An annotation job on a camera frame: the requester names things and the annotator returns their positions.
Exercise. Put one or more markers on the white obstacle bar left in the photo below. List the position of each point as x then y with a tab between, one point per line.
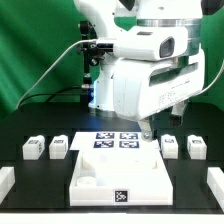
7	180

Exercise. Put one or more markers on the white front obstacle strip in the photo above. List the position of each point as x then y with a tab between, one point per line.
109	219

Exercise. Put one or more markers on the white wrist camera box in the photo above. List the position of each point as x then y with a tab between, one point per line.
151	43

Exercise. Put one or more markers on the black camera stand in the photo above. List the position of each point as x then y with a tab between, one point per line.
87	50

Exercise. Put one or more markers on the white square tabletop part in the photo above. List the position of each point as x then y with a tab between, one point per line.
120	177

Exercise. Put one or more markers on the white sheet with fiducial tags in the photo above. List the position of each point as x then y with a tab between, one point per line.
111	140

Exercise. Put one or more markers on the white obstacle bar right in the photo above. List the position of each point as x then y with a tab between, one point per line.
215	181

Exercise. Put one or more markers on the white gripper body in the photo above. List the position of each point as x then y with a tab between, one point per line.
142	88

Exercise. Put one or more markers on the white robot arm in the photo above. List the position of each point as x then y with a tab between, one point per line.
112	18

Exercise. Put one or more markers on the white obstacle bar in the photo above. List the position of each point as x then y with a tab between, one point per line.
215	181
7	180

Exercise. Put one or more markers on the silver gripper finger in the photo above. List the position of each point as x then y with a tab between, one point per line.
146	130
177	113

